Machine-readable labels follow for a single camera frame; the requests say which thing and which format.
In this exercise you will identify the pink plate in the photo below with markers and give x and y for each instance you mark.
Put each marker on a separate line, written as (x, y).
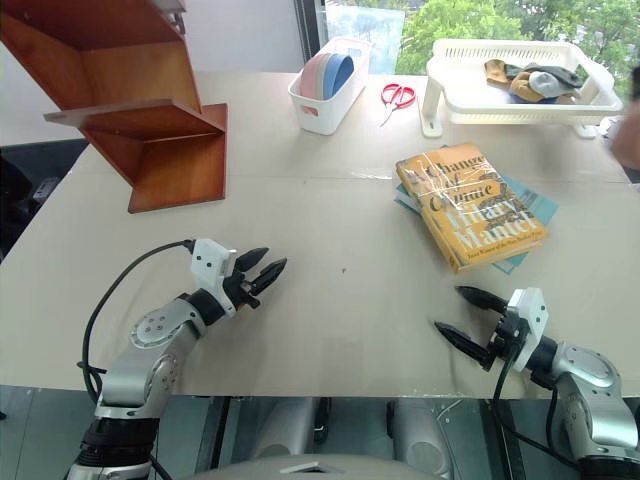
(310, 75)

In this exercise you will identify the bystander person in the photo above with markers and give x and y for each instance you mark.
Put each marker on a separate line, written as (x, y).
(627, 140)

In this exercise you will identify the light grey sock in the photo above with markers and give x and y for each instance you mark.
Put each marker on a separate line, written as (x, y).
(545, 82)

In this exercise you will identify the yellow hardcover book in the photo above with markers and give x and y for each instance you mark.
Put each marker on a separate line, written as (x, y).
(475, 210)

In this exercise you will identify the wooden shelf unit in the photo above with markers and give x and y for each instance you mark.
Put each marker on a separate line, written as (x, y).
(150, 165)

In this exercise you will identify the ochre yellow sock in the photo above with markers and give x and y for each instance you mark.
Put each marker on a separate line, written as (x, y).
(522, 86)

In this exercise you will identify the grey rounded robot leg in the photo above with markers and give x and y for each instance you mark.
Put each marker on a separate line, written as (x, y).
(420, 430)
(287, 425)

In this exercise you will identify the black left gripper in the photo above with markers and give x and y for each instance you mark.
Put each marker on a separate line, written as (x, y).
(240, 290)

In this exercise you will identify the teal paperback book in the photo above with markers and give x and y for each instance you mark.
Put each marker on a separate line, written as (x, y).
(537, 202)

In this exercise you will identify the silver robot torso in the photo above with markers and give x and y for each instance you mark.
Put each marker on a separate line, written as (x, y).
(320, 467)

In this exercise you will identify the white plastic storage bin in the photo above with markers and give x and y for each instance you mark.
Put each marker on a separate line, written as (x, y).
(327, 112)

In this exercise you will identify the dark window frame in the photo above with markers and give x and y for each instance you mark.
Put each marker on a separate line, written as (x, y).
(309, 25)

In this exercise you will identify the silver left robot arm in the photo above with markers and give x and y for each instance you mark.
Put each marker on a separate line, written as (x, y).
(145, 360)

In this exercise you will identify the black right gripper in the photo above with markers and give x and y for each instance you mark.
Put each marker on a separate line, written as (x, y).
(510, 337)

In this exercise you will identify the clothes in rack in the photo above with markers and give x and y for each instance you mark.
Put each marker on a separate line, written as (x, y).
(562, 74)

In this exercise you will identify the white plastic drying rack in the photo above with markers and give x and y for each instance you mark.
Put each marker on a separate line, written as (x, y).
(450, 65)

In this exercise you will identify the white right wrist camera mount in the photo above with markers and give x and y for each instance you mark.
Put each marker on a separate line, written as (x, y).
(532, 310)

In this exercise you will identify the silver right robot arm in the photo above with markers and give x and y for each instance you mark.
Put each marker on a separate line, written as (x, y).
(590, 390)

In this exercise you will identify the mustard brown sock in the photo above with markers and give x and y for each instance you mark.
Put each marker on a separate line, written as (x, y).
(496, 71)

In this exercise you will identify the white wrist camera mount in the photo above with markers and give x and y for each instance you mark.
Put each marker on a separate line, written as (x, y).
(210, 265)
(532, 310)

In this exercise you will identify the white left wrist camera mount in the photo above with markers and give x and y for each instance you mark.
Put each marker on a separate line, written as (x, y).
(210, 265)

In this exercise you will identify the blue plate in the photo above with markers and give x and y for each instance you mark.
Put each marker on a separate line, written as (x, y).
(345, 70)

